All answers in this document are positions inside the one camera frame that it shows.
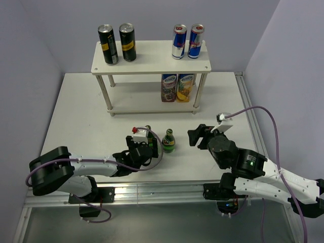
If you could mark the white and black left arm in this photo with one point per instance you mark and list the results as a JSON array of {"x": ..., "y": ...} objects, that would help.
[{"x": 58, "y": 170}]

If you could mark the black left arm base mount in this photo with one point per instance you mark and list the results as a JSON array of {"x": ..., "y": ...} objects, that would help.
[{"x": 90, "y": 206}]

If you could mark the black and gold can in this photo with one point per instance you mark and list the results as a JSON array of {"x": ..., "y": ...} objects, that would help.
[{"x": 108, "y": 44}]

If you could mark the aluminium right side rail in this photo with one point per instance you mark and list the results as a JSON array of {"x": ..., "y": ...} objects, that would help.
[{"x": 251, "y": 116}]

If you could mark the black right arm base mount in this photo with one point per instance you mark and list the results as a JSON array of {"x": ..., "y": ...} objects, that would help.
[{"x": 228, "y": 202}]

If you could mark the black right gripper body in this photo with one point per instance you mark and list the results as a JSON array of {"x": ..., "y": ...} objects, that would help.
[{"x": 203, "y": 144}]

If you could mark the blue silver energy drink can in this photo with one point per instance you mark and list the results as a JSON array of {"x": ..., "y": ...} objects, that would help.
[{"x": 195, "y": 40}]

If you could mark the aluminium front rail frame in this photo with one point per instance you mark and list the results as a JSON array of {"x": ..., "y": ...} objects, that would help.
[{"x": 155, "y": 212}]

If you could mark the tall green glass bottle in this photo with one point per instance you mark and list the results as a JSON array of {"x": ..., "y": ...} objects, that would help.
[{"x": 151, "y": 140}]

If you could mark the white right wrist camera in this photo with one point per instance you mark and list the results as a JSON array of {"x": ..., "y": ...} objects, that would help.
[{"x": 223, "y": 123}]

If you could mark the white two-tier shelf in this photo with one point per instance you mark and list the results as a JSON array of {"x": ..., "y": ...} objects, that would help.
[{"x": 134, "y": 87}]

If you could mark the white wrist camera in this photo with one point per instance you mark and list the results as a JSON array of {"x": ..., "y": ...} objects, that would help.
[
  {"x": 223, "y": 123},
  {"x": 140, "y": 135}
]

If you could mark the purple grape juice carton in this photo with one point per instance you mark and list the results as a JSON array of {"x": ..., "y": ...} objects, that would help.
[{"x": 168, "y": 87}]

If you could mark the dark olive beverage can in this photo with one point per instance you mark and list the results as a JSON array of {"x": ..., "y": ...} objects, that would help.
[{"x": 128, "y": 44}]

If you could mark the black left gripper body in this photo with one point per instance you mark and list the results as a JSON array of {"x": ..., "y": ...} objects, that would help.
[{"x": 131, "y": 144}]

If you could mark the small red-tab silver can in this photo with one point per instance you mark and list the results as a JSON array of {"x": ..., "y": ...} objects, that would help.
[{"x": 179, "y": 40}]

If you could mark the yellow pineapple juice carton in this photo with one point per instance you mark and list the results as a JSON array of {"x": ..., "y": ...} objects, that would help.
[{"x": 184, "y": 87}]

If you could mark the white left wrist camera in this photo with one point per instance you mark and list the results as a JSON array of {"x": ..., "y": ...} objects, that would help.
[{"x": 140, "y": 135}]

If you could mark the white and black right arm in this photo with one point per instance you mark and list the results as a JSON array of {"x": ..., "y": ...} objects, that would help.
[{"x": 249, "y": 173}]

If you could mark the short green glass bottle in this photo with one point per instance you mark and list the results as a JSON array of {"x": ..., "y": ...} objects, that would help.
[{"x": 169, "y": 141}]

